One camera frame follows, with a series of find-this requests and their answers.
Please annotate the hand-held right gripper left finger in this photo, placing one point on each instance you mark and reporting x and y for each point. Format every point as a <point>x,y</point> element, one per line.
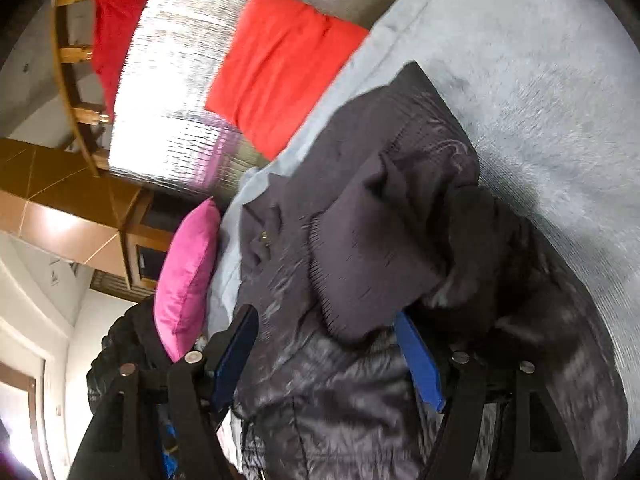
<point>232,357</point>

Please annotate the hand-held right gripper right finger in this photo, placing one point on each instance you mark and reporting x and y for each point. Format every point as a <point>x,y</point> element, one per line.
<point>419,360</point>

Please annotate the dark puffer jacket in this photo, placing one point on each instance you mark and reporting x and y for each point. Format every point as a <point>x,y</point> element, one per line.
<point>350,210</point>

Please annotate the pink pillow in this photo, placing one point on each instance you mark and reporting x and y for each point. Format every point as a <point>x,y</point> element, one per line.
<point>187,270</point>

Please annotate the blue cloth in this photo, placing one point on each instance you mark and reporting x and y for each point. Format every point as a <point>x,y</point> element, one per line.
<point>169,442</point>

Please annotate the black clothing pile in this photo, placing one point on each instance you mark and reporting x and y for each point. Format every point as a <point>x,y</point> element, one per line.
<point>112,350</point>

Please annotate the wooden cabinet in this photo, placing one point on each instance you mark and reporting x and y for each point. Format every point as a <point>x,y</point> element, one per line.
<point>65,210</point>

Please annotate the white striped cloth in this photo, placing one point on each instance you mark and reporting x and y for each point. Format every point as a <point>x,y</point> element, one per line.
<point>175,85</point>

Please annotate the red cloth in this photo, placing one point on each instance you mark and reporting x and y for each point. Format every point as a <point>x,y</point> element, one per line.
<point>120,25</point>
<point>285,70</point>

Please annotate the light grey garment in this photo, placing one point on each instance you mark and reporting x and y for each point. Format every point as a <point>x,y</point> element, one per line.
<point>525,85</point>

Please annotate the wooden door frame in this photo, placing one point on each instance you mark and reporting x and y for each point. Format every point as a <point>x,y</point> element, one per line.
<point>35,420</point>

